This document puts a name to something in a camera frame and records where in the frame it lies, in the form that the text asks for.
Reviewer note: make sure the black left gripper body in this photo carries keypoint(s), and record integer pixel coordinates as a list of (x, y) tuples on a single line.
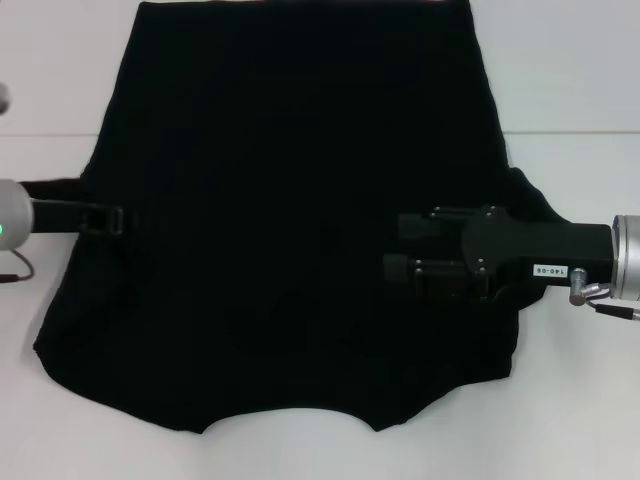
[(55, 217)]

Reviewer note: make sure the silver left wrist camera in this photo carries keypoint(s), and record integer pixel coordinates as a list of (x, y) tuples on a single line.
[(4, 99)]

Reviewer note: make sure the black shirt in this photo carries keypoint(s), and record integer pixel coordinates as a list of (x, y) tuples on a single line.
[(280, 175)]

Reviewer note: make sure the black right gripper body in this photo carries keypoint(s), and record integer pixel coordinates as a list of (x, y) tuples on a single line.
[(550, 247)]

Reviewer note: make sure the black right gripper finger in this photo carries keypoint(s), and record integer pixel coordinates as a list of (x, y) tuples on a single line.
[(430, 227), (445, 282)]

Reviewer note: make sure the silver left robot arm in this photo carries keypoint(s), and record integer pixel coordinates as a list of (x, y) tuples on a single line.
[(14, 215)]

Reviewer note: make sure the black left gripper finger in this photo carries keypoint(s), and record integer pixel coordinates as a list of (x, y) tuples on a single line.
[(107, 220)]

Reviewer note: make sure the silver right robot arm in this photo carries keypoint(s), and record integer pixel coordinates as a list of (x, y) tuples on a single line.
[(627, 257)]

